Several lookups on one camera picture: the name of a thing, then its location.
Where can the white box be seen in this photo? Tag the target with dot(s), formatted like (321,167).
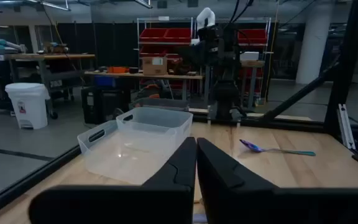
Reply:
(250,56)

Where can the teal grey robot arm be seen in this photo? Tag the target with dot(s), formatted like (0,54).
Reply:
(5,45)

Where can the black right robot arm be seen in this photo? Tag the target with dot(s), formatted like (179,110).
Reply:
(225,90)

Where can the silver aluminium profile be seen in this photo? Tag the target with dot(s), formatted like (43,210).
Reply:
(345,127)

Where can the wooden workbench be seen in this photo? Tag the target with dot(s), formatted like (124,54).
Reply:
(48,56)
(135,75)

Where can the white curved robot part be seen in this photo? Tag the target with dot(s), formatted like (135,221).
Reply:
(205,17)

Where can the white round pillar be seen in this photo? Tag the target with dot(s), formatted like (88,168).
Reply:
(312,46)

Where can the red storage bin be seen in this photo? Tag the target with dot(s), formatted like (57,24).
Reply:
(152,35)
(179,35)
(253,36)
(151,51)

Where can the orange tray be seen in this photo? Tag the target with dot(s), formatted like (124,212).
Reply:
(118,70)

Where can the blue storage bin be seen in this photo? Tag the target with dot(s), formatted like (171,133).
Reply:
(104,81)

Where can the cardboard box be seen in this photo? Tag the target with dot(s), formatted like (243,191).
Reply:
(154,67)

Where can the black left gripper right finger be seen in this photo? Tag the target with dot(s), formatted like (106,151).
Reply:
(259,205)

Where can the metal shelf rack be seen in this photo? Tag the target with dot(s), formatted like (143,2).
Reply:
(166,43)

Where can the white pedal trash can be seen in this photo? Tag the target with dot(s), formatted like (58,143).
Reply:
(30,105)

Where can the iridescent rainbow spoon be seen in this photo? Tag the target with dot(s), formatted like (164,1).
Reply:
(252,145)

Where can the black aluminium table frame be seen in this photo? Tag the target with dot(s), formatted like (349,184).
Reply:
(343,77)

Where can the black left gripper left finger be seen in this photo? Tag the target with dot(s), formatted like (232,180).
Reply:
(135,205)

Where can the small wooden side table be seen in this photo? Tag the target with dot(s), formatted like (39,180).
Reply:
(252,63)

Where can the black equipment case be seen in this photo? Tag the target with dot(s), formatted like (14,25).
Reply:
(101,105)

